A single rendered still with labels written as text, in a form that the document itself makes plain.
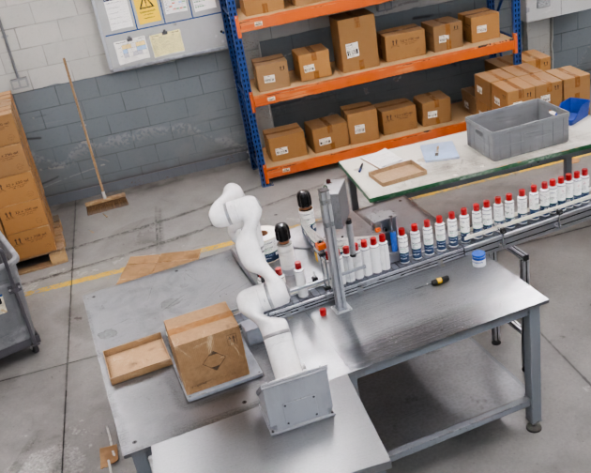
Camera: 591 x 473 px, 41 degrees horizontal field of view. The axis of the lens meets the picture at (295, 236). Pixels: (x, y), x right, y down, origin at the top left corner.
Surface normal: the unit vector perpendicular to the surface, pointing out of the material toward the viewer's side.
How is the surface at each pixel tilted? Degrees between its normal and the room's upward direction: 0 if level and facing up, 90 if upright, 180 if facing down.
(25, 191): 91
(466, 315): 0
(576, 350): 0
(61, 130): 90
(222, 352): 90
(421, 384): 0
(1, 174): 91
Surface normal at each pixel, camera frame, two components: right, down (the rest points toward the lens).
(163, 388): -0.15, -0.88
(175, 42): 0.22, 0.40
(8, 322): 0.54, 0.37
